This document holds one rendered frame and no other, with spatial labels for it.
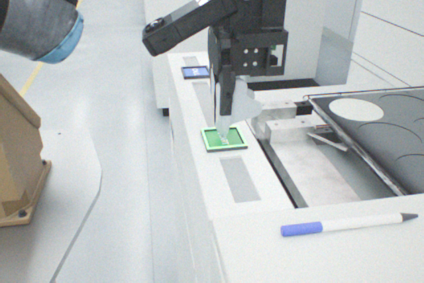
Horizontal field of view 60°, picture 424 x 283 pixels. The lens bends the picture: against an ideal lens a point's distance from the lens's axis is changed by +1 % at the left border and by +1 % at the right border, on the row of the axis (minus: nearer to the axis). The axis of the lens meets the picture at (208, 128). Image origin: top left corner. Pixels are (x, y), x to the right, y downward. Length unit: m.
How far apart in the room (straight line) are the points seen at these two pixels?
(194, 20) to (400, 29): 0.80
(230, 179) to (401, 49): 0.78
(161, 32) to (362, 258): 0.30
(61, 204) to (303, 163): 0.40
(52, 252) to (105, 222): 1.25
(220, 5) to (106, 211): 1.56
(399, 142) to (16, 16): 0.67
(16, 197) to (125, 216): 1.25
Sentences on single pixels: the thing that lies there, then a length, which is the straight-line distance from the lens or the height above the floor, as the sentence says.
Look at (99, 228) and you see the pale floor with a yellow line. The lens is 1.81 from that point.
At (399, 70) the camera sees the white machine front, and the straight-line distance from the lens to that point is 1.14.
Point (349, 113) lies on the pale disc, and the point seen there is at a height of 0.90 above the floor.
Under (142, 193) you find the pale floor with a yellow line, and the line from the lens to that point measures 1.95.
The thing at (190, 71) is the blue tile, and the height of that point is 0.96.
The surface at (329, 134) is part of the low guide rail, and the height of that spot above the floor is 0.84.
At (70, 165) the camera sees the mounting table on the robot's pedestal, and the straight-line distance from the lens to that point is 0.75.
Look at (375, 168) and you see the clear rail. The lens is 0.61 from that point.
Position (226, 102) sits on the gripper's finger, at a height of 1.04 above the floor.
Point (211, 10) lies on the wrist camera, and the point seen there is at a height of 1.14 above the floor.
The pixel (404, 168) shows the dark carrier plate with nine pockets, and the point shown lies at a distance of 0.64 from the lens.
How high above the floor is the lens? 1.23
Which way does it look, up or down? 30 degrees down
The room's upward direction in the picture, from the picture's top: straight up
